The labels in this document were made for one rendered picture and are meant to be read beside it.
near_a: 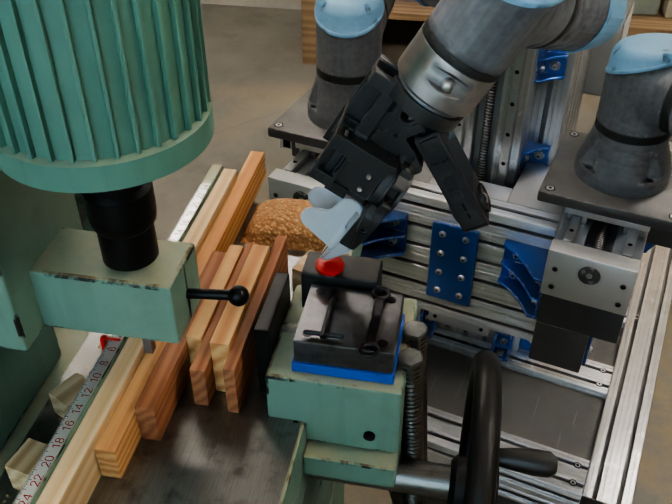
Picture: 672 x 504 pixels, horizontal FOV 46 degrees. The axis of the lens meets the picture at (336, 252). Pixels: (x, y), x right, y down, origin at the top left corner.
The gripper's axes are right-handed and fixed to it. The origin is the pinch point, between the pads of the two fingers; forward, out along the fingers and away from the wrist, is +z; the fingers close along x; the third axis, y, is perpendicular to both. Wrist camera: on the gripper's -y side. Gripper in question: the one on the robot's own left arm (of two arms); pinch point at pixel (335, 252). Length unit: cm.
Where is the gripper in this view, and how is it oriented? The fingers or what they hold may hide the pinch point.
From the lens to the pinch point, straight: 79.3
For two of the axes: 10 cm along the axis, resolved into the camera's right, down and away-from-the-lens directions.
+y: -8.5, -4.9, -1.8
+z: -4.9, 6.2, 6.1
